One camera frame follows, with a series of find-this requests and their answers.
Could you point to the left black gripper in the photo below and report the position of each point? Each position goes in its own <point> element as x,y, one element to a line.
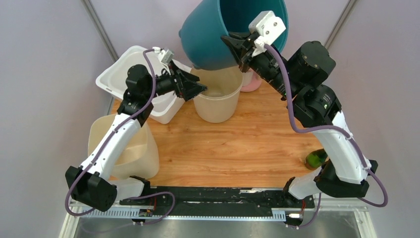
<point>192,89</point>

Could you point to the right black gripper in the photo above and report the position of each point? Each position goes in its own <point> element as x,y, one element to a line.
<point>244,65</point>

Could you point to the beige round bucket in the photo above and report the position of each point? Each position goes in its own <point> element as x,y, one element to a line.
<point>218,103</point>

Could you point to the teal plastic bucket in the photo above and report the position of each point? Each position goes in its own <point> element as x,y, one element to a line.
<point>202,30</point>

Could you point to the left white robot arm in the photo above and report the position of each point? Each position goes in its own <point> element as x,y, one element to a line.
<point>88,183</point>

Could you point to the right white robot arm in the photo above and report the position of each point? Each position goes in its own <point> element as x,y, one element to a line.
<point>312,108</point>

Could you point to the pink three-tier shelf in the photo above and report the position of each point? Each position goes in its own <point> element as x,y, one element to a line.
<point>251,81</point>

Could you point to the white square plastic bin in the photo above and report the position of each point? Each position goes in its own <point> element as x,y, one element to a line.
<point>113,79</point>

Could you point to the beige square waste bin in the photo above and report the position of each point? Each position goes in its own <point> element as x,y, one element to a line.
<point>140,156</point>

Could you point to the green bottle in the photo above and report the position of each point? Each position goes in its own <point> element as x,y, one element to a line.
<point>315,159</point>

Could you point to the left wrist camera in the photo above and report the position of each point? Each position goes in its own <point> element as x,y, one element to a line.
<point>164,55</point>

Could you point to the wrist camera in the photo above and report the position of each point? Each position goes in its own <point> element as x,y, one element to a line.
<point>268,26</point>
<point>164,55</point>

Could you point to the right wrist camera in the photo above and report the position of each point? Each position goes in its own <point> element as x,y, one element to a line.
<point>268,26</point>

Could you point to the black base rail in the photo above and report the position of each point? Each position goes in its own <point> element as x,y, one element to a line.
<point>221,202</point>

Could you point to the aluminium frame rail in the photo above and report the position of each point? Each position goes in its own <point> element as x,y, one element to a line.
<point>331,218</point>

